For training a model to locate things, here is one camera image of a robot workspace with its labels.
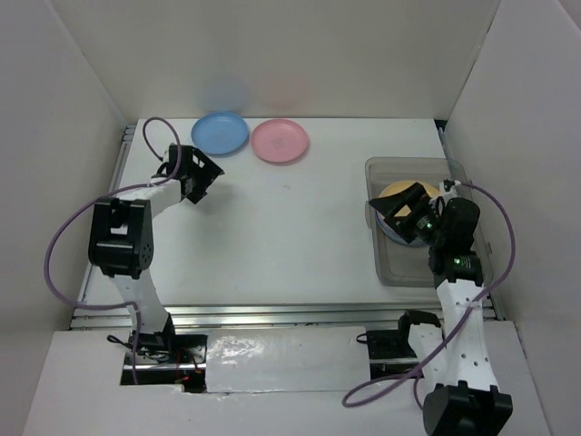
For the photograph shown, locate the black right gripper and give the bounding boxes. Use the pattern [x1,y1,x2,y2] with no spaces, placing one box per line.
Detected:
[369,182,448,246]

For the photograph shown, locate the orange plastic plate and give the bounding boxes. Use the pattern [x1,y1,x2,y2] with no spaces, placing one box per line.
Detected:
[379,180,441,219]

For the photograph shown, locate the white watermelon pattern plate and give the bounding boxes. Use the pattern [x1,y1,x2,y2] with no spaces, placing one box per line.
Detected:
[376,214,426,247]

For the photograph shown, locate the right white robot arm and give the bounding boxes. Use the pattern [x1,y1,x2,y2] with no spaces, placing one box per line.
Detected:
[369,180,513,435]

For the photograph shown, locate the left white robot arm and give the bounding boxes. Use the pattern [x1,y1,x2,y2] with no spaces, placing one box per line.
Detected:
[88,144,224,362]

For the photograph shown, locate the blue plastic plate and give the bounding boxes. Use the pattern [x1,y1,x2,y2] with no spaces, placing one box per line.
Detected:
[191,112,250,156]

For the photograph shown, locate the pink plastic plate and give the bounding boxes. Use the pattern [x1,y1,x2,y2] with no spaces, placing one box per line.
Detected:
[250,118,310,164]

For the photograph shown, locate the white foam cover panel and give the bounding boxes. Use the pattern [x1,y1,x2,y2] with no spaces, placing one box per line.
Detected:
[205,327,370,393]

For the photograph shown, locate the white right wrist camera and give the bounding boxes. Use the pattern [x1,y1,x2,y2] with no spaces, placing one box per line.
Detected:
[438,179,462,202]

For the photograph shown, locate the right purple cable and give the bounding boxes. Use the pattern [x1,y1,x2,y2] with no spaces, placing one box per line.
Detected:
[340,181,517,410]

